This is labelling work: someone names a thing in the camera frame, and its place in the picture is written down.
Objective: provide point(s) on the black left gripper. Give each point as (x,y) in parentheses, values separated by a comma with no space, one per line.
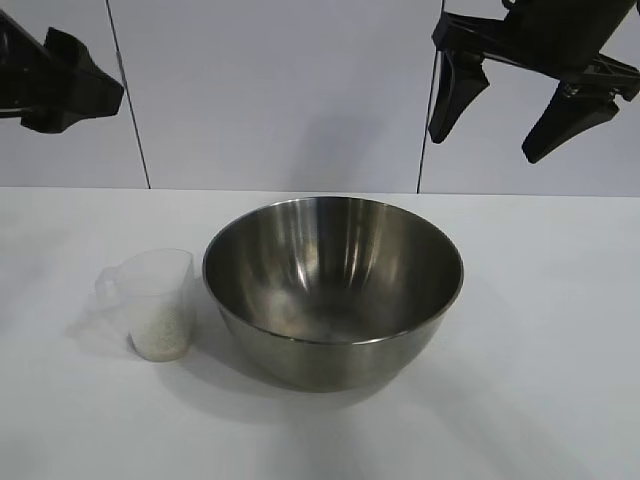
(20,70)

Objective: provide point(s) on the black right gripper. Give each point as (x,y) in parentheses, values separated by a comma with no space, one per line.
(555,35)

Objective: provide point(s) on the clear plastic measuring cup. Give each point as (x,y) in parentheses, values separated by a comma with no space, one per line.
(165,280)

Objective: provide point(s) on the white rice grains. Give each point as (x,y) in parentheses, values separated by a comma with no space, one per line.
(160,335)

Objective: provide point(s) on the stainless steel mixing bowl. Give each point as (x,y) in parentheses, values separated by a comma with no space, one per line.
(330,280)

